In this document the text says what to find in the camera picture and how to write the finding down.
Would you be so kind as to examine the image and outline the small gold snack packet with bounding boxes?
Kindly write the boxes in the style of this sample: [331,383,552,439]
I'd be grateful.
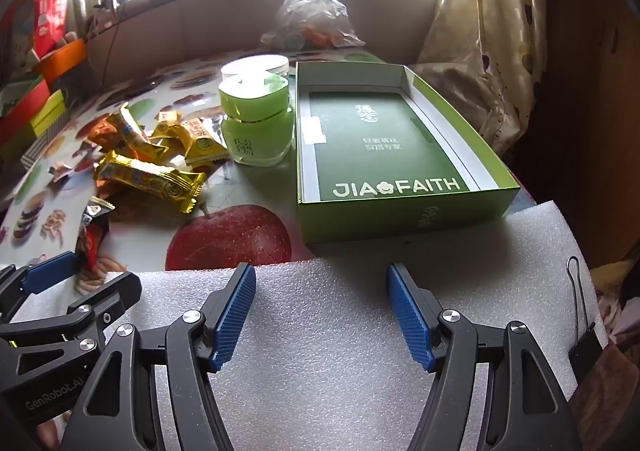
[150,110,183,142]

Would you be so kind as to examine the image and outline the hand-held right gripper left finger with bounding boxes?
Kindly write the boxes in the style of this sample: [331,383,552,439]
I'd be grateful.
[60,262,258,451]

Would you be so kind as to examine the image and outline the lime green box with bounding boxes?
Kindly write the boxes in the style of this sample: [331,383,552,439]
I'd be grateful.
[31,89,70,138]

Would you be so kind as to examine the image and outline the thin dark cable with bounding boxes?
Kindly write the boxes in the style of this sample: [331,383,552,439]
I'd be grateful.
[102,21,123,82]

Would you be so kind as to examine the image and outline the red snack packet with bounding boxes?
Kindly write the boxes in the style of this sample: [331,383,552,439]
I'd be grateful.
[74,198,117,274]

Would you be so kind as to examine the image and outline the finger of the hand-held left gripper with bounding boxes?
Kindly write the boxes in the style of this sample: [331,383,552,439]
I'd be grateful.
[0,251,77,324]
[0,272,143,357]

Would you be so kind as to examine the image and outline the red paper bag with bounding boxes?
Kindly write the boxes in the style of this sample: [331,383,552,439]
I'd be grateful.
[31,0,78,59]

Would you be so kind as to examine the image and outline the green cardboard box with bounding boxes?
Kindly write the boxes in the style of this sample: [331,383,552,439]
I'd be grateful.
[295,60,522,244]

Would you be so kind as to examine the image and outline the clear plastic bag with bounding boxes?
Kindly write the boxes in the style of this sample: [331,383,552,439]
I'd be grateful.
[260,0,366,52]

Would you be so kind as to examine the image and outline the person's left hand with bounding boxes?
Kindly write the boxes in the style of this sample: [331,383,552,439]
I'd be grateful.
[37,418,71,451]

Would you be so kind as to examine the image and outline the orange snack packet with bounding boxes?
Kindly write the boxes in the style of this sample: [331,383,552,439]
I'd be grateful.
[87,102,151,163]

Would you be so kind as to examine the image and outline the green cosmetic jar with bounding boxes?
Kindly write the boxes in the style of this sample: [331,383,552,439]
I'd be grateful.
[218,74,296,167]

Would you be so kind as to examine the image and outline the orange box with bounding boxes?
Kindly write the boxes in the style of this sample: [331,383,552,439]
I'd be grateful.
[39,38,90,82]

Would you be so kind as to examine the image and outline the colourful patterned cloth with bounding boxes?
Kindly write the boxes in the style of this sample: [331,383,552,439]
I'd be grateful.
[590,261,640,352]

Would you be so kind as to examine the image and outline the clear jar with white lid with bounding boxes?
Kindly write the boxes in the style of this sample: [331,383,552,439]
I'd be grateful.
[220,55,291,82]

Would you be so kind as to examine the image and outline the white foam sheet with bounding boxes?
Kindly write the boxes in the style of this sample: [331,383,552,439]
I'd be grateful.
[7,200,610,451]

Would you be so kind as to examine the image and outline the red corrugated box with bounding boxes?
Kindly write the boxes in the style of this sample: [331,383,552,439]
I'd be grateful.
[0,76,51,144]

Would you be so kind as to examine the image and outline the long gold snack packet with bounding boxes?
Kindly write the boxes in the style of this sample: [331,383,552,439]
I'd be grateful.
[95,150,207,216]

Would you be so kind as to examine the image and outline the black clip with strap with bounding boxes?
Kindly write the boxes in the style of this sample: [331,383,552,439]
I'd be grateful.
[565,256,617,382]

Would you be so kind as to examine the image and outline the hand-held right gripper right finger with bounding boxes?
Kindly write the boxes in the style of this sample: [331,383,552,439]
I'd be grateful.
[386,262,583,451]

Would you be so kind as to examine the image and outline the cream patterned curtain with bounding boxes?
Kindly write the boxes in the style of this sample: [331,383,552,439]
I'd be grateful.
[470,0,551,142]

